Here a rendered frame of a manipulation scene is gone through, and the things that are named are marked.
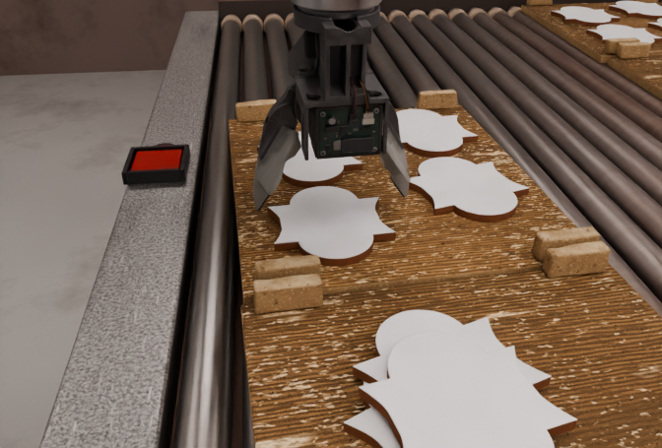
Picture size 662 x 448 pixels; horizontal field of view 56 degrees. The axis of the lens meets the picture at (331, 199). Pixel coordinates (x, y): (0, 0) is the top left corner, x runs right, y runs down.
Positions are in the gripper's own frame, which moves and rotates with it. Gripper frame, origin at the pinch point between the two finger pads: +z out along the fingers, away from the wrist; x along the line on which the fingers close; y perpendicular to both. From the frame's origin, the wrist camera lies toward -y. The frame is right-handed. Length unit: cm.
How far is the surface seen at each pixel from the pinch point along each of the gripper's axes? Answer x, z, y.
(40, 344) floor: -69, 100, -93
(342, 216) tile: 1.2, 2.2, -0.2
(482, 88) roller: 34, 7, -42
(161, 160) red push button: -18.5, 4.6, -20.1
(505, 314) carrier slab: 12.2, 2.7, 16.3
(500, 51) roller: 45, 7, -61
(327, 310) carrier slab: -2.6, 2.8, 13.2
